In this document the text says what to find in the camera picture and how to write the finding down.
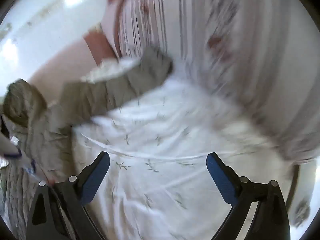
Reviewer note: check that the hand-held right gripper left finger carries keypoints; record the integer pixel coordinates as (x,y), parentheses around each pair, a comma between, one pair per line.
(96,177)

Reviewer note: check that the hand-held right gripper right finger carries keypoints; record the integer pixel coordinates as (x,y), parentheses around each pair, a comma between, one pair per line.
(221,177)

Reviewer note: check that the olive quilted jacket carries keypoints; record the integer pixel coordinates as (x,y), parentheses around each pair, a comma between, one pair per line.
(82,97)

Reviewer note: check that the white leaf-print blanket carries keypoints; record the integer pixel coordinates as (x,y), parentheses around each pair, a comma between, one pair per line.
(175,142)

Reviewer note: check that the pink and red blanket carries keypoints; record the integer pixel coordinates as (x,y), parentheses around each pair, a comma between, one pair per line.
(65,62)

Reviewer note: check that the striped floral pillow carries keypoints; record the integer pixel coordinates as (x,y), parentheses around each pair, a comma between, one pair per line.
(225,42)

